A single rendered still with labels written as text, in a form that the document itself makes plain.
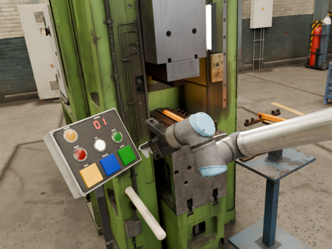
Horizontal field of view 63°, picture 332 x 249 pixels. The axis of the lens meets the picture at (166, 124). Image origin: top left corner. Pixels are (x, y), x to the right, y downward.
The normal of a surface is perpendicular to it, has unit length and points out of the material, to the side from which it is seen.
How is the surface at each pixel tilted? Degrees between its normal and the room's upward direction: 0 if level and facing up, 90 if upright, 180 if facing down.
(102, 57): 90
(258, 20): 90
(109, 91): 90
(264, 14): 90
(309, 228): 0
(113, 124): 60
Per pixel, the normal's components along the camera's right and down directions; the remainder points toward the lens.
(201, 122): 0.63, -0.40
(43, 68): 0.25, 0.32
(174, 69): 0.46, 0.28
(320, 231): -0.07, -0.93
